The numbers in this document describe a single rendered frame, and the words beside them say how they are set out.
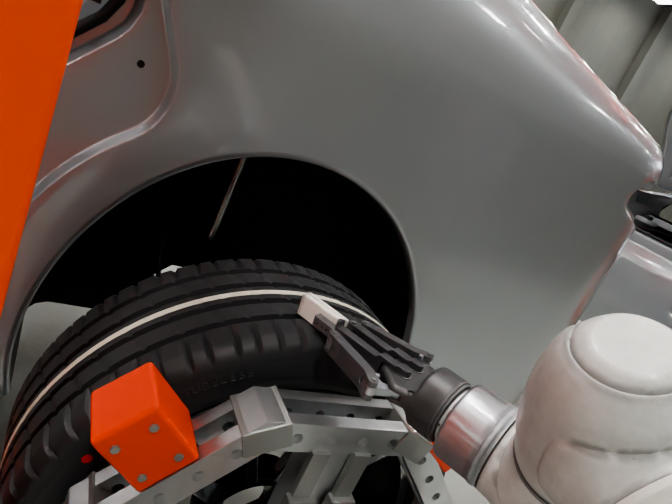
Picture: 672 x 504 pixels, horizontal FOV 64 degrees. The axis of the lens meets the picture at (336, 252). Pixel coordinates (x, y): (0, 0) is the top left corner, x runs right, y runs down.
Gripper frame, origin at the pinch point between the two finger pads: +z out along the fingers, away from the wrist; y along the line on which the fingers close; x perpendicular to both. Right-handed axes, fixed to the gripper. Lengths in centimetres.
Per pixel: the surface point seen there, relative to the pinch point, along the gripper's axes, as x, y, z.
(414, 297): -14, 52, 14
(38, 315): -117, 45, 177
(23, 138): 21.0, -37.6, -1.9
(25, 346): -117, 33, 156
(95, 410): -8.1, -26.2, 3.9
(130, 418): -5.9, -25.3, -0.6
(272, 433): -7.8, -12.3, -7.4
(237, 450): -11.3, -14.2, -5.0
